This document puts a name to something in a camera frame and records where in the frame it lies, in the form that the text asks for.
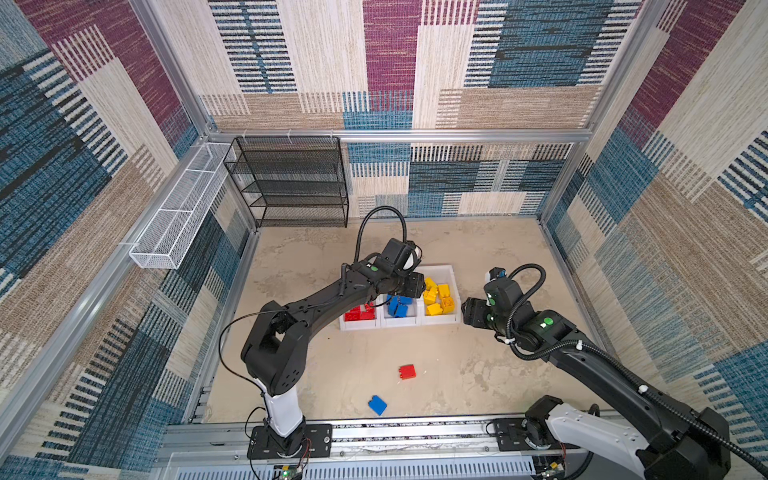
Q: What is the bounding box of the yellow hollow brick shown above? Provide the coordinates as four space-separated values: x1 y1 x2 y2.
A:
423 289 439 306

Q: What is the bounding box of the red long diagonal brick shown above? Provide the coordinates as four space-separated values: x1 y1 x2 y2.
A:
359 303 377 321

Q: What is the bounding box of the yellow brick top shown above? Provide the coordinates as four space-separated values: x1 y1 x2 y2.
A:
440 296 455 315

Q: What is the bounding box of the yellow brick bottom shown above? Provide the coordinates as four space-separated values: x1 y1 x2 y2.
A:
426 303 443 316

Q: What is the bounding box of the small red brick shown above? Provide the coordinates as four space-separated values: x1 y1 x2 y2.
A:
344 307 361 322
398 364 417 380

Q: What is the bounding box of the blue brick bottom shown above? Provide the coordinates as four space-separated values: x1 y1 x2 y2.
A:
368 395 388 416

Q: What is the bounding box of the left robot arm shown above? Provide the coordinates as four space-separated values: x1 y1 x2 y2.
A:
240 238 425 450

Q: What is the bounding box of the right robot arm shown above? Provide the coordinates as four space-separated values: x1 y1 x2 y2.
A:
461 265 732 479

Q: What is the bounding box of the middle white bin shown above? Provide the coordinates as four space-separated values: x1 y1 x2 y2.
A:
374 294 422 328

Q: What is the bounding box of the white bin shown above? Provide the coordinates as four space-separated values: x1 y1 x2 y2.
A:
339 297 383 331
416 265 462 326
374 294 422 328

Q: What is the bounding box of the right white bin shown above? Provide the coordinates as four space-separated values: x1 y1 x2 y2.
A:
416 265 462 326

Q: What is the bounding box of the left white bin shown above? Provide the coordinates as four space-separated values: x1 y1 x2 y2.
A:
339 297 383 331

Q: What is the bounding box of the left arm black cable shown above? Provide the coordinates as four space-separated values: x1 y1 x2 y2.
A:
352 205 409 265

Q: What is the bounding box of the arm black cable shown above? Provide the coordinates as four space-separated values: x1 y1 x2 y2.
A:
503 263 768 480
352 205 409 265

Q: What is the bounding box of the black wire shelf rack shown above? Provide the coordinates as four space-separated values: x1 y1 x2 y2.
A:
224 136 349 228

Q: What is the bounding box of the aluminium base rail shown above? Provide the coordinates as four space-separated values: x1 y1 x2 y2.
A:
150 405 648 479

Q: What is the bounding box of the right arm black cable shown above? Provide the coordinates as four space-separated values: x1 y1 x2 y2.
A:
503 263 768 480

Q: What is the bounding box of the white wire mesh basket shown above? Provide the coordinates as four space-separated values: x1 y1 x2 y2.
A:
129 143 229 270

